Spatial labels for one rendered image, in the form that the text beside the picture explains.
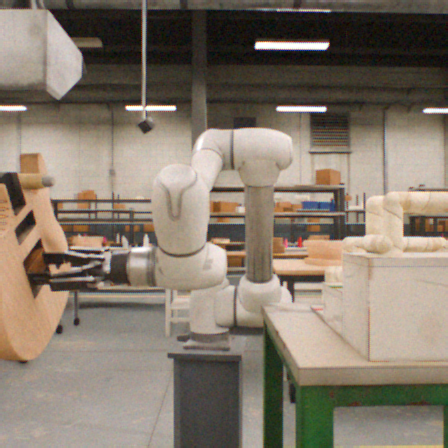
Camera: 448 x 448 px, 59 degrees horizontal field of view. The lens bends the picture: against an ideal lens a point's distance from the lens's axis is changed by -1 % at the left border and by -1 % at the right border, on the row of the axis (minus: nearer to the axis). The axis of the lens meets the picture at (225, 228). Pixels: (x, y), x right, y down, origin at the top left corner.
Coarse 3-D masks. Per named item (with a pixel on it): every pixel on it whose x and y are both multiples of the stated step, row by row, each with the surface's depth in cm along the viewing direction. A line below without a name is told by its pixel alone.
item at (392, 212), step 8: (392, 200) 66; (384, 208) 67; (392, 208) 66; (400, 208) 66; (384, 216) 67; (392, 216) 66; (400, 216) 66; (384, 224) 67; (392, 224) 66; (400, 224) 66; (384, 232) 67; (392, 232) 66; (400, 232) 66; (392, 240) 66; (400, 240) 66; (392, 248) 66; (400, 248) 66; (384, 256) 67; (392, 256) 66; (400, 256) 66
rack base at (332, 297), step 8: (328, 288) 90; (336, 288) 85; (328, 296) 90; (336, 296) 84; (328, 304) 90; (336, 304) 84; (328, 312) 90; (336, 312) 84; (328, 320) 90; (336, 320) 84; (336, 328) 84
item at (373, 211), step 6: (366, 204) 75; (372, 204) 74; (366, 210) 76; (372, 210) 74; (378, 210) 74; (366, 216) 75; (372, 216) 74; (378, 216) 74; (366, 222) 75; (372, 222) 74; (378, 222) 74; (366, 228) 75; (372, 228) 74; (378, 228) 74; (366, 234) 75; (372, 234) 74; (378, 234) 74; (366, 252) 75; (372, 252) 74
